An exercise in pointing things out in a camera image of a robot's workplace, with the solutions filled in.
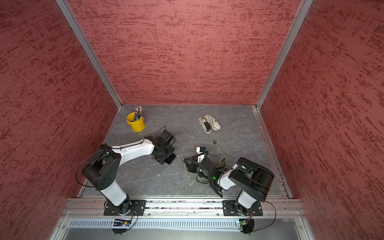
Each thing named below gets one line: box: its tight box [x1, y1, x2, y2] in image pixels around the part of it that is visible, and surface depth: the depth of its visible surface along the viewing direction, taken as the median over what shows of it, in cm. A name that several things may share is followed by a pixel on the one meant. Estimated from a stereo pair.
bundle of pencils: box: [133, 105, 143, 121], surface depth 99 cm
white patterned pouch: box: [203, 114, 221, 131], surface depth 109 cm
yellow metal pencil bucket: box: [126, 112, 146, 132], surface depth 102 cm
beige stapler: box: [198, 115, 211, 134], surface depth 106 cm
